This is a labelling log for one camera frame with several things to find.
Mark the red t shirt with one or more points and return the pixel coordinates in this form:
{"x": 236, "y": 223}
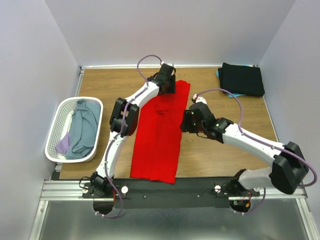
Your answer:
{"x": 158, "y": 138}

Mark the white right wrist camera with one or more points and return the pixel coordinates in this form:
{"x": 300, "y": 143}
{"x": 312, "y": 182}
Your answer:
{"x": 198, "y": 99}

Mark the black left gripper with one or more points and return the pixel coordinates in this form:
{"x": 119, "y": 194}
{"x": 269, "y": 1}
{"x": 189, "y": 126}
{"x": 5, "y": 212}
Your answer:
{"x": 172, "y": 89}

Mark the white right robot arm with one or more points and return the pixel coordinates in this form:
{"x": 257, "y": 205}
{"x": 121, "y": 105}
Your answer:
{"x": 286, "y": 170}

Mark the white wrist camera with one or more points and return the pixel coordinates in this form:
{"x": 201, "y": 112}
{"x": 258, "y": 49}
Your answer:
{"x": 198, "y": 99}
{"x": 167, "y": 63}

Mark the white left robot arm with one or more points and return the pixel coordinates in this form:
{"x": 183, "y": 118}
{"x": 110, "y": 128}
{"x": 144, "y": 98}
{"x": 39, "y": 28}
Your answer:
{"x": 124, "y": 121}

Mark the white laundry basket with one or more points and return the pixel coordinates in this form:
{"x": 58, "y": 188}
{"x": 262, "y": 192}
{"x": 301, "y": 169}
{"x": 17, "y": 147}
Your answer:
{"x": 61, "y": 125}

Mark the lavender t shirt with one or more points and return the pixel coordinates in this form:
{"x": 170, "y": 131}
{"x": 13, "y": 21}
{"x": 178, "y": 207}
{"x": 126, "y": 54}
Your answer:
{"x": 64, "y": 144}

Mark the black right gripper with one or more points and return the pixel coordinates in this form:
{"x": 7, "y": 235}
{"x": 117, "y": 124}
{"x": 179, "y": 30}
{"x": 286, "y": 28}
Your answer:
{"x": 185, "y": 124}

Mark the cyan folded t shirt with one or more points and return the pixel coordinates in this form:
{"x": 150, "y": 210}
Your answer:
{"x": 233, "y": 94}

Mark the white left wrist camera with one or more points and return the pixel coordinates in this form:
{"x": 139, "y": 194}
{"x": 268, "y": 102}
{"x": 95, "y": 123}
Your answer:
{"x": 167, "y": 63}

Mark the black folded t shirt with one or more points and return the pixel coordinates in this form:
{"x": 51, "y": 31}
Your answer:
{"x": 259, "y": 90}

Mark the aluminium frame rail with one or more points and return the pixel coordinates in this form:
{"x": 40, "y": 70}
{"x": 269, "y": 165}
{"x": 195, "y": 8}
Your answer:
{"x": 69, "y": 190}

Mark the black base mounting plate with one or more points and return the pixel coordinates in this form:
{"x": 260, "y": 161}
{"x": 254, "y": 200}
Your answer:
{"x": 198, "y": 192}

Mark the grey blue t shirt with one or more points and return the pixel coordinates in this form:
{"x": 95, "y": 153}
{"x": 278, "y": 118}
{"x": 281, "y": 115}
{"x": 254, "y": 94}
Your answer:
{"x": 83, "y": 129}

